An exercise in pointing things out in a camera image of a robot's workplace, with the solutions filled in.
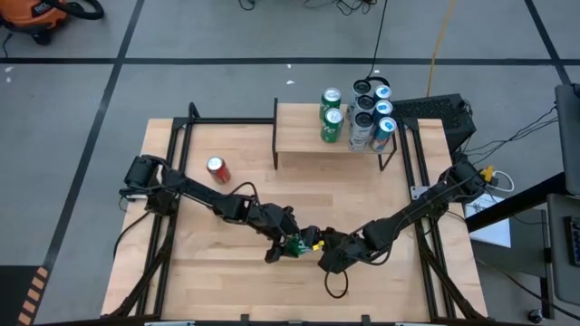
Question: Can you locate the yellow plug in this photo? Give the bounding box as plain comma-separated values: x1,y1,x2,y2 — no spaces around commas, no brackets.
478,165,498,187

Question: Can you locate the black keyboard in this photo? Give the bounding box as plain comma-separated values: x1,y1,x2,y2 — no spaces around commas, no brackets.
563,215,580,268

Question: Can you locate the grey side desk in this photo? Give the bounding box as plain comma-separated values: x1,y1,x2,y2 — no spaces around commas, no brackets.
470,194,580,309

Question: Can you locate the white cable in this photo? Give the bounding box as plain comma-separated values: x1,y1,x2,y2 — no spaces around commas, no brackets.
491,169,517,194

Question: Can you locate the black vacuum hose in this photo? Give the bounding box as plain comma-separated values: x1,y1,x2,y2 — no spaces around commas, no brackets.
44,0,105,22

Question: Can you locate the black aluminium table frame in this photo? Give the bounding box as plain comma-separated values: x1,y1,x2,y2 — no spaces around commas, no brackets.
101,101,490,326

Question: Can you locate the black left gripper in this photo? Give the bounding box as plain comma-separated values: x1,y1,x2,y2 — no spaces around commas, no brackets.
256,206,322,264

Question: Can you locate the wooden shelf with black frame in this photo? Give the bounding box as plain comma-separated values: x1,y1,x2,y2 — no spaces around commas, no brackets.
271,97,399,172

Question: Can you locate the green Sprite can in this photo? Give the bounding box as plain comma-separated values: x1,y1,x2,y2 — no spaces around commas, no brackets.
318,86,343,114
320,107,345,145
284,234,314,259

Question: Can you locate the black cable bundle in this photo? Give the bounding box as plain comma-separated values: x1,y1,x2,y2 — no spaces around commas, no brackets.
466,103,558,155

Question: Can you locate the orange shop vacuum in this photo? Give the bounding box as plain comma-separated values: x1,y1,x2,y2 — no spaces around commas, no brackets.
0,0,69,46

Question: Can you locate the red Fanta can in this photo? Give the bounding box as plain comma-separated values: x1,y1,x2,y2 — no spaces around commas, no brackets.
206,156,232,186

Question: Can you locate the black orange striped mat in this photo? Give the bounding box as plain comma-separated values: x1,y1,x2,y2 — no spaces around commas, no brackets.
0,264,51,326

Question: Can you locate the white paper sheet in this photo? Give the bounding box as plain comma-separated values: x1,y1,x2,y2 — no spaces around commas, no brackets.
464,192,512,249

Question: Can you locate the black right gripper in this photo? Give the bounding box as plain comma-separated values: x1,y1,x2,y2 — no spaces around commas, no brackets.
315,228,366,275

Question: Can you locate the yellow cable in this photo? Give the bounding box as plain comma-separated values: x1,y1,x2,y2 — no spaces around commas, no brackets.
425,0,457,99

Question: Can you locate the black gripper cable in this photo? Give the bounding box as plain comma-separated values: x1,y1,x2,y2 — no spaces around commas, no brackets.
226,180,262,214
323,266,350,300

